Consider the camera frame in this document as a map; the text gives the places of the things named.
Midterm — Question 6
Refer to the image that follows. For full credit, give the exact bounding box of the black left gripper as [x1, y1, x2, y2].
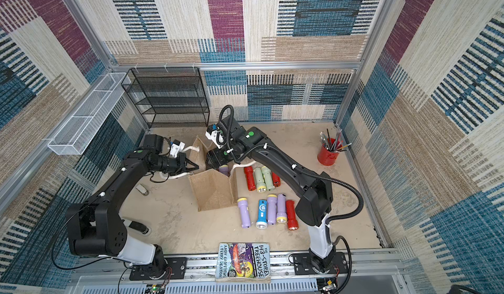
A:
[154, 153, 200, 178]

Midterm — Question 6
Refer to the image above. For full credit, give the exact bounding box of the purple flashlight row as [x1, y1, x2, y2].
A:
[218, 165, 230, 177]
[237, 198, 251, 228]

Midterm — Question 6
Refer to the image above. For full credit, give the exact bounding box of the burlap tote bag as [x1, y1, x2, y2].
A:
[185, 136, 254, 211]

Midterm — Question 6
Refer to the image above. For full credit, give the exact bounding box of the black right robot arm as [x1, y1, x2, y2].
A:
[206, 115, 335, 274]

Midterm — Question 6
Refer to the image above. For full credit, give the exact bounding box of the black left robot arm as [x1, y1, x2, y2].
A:
[66, 135, 199, 273]

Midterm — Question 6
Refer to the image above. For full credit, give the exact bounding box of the red flashlight upper row left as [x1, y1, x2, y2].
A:
[244, 166, 257, 191]

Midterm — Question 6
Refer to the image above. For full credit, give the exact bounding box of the red flashlight row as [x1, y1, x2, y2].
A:
[286, 199, 299, 230]
[244, 166, 257, 191]
[272, 173, 281, 188]

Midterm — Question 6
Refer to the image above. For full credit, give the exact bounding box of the light green flashlight right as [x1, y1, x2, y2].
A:
[261, 166, 275, 191]

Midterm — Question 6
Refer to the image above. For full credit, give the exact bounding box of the light green flashlight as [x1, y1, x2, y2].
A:
[253, 167, 266, 193]
[261, 166, 275, 191]

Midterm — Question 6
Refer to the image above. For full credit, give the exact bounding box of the light green flashlight left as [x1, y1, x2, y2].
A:
[253, 167, 266, 193]

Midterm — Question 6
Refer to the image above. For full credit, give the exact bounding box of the red flashlight upper row right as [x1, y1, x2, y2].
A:
[272, 173, 281, 188]

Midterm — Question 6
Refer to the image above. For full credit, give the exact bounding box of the purple flashlight lower middle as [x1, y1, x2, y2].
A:
[266, 194, 278, 225]

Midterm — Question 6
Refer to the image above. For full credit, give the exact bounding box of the blue flashlight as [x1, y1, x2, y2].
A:
[255, 199, 268, 229]

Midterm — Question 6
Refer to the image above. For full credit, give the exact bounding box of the black white marker pen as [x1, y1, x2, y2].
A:
[128, 221, 151, 236]

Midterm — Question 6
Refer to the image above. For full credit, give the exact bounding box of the purple flashlight lower right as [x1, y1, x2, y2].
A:
[276, 194, 287, 223]

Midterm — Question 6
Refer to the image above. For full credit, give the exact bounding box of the red flashlight lower row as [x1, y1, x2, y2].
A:
[286, 199, 299, 230]

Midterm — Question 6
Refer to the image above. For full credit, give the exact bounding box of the red pencil cup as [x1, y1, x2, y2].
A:
[317, 137, 343, 166]

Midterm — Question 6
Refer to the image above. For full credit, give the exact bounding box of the treehouse storey book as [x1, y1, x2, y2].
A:
[215, 243, 271, 283]

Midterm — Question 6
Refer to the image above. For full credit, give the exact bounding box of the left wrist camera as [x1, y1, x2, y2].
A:
[169, 140, 186, 158]

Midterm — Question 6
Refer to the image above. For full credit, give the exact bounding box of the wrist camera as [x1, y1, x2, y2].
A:
[206, 124, 225, 149]
[169, 140, 186, 158]

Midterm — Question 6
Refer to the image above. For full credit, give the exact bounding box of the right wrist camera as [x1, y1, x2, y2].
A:
[206, 124, 225, 149]

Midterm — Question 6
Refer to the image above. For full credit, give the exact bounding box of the black wire shelf rack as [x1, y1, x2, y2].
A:
[122, 67, 210, 128]

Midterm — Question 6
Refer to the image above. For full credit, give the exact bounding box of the black corrugated cable conduit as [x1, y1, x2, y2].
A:
[217, 104, 364, 294]

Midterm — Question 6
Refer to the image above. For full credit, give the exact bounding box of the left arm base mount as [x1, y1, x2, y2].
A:
[129, 257, 188, 281]

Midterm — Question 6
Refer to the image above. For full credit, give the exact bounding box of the white mesh wall basket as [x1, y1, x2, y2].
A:
[48, 73, 126, 156]

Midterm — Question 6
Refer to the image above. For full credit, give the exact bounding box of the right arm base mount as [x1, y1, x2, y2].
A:
[289, 251, 349, 276]

